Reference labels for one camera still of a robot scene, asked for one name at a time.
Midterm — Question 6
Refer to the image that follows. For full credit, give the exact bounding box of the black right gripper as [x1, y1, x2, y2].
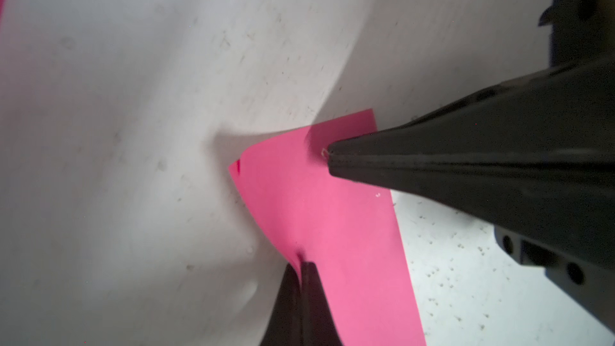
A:
[320, 0, 615, 333]

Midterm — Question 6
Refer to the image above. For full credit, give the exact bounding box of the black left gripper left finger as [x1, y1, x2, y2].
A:
[259, 264, 303, 346]

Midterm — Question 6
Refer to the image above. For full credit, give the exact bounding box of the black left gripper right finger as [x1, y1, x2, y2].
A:
[300, 262, 342, 346]

